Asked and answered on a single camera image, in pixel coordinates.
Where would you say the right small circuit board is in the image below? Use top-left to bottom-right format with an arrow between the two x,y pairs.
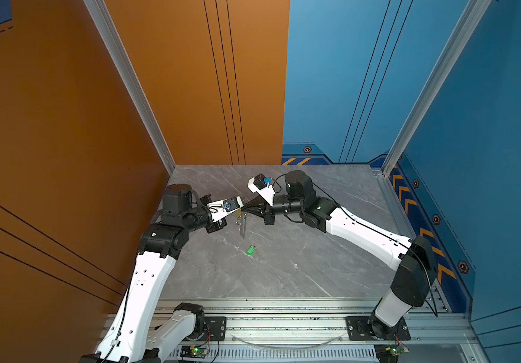
374,346 -> 410,363

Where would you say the left small circuit board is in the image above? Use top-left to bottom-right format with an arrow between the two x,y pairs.
180,346 -> 210,361

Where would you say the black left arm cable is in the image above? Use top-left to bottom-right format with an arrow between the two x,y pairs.
101,190 -> 207,363

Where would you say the green key tag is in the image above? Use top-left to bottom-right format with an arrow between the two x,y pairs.
246,245 -> 255,256

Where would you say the right aluminium corner post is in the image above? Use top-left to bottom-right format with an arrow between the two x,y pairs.
381,0 -> 491,178

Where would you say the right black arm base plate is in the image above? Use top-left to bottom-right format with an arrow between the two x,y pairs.
345,316 -> 411,341

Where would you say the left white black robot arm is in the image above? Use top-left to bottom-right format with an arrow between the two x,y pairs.
80,184 -> 243,362

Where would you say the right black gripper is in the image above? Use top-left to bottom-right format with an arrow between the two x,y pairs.
241,195 -> 305,226

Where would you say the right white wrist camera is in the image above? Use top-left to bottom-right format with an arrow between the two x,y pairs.
248,173 -> 276,206

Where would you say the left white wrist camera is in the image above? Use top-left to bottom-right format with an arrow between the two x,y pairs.
206,196 -> 244,222

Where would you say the aluminium corner post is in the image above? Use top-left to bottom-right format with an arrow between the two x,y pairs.
381,0 -> 491,178
84,0 -> 176,175

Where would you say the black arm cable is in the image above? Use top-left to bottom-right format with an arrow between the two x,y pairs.
271,173 -> 438,318
101,190 -> 207,363

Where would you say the left aluminium corner post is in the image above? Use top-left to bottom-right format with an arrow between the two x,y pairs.
84,0 -> 176,175

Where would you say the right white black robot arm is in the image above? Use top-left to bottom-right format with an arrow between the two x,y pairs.
242,170 -> 437,340

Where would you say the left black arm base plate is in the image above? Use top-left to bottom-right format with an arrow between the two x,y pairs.
183,316 -> 227,342

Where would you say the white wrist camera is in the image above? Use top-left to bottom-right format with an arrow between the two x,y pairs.
248,173 -> 276,206
206,196 -> 244,222

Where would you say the aluminium front rail frame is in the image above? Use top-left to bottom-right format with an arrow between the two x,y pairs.
149,298 -> 487,362

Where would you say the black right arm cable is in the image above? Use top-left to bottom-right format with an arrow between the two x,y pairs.
271,173 -> 438,318

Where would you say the small circuit board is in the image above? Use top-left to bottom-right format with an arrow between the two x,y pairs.
374,346 -> 410,363
180,346 -> 210,361

